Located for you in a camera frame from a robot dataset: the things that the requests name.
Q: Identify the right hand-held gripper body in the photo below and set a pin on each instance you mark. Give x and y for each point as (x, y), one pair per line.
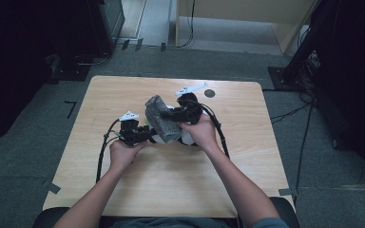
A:
(190, 109)

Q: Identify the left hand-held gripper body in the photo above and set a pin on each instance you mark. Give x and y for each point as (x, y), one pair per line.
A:
(130, 131)

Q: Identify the grey fuzzy knitted scarf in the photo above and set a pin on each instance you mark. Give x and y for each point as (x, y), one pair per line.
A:
(161, 120)

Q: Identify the panda plush toy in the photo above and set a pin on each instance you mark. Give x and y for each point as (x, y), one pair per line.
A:
(187, 138)

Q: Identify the person's left hand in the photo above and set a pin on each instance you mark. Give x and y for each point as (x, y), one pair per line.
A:
(123, 155)

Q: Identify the person's right hand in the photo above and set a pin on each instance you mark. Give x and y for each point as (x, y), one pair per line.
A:
(204, 133)

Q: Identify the round dark table grommet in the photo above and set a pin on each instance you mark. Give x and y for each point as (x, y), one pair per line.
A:
(209, 93)

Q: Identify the black angled floor tape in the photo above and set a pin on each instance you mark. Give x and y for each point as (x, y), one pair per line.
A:
(71, 109)

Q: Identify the grey floor tape strip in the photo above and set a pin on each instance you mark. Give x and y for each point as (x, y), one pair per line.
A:
(53, 188)
(285, 191)

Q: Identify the black equipment case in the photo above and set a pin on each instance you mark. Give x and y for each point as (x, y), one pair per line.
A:
(107, 22)

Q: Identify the light wooden cabinet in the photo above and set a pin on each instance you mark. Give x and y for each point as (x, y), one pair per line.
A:
(244, 9)

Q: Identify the black metal stand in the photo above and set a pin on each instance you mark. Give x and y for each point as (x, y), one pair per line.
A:
(307, 44)

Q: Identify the dark curtain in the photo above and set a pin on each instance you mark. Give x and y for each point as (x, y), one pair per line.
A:
(12, 63)
(358, 79)

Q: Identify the black stand base plate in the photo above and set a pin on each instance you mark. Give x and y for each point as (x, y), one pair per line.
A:
(72, 71)

